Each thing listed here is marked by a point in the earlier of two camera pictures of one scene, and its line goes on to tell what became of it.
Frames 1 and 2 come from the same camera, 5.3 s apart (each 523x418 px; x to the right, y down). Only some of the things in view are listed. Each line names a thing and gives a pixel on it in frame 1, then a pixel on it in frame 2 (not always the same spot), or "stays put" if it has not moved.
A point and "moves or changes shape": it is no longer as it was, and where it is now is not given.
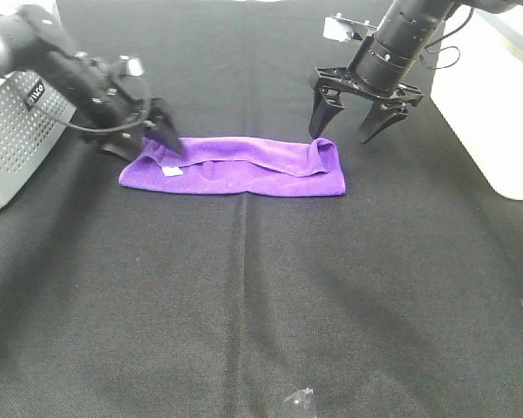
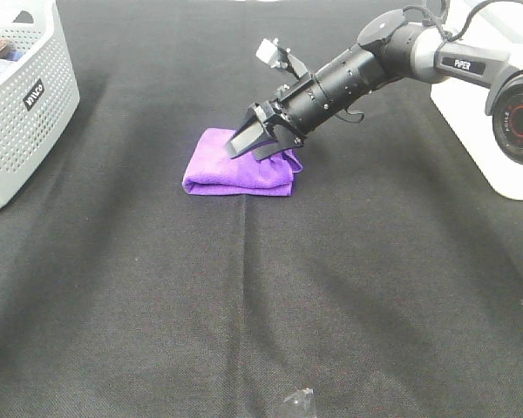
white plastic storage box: [486, 87] stays put
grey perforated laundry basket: [23, 118] stays put
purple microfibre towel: [238, 167] moves or changes shape
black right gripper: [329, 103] -> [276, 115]
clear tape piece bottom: [302, 396] stays put
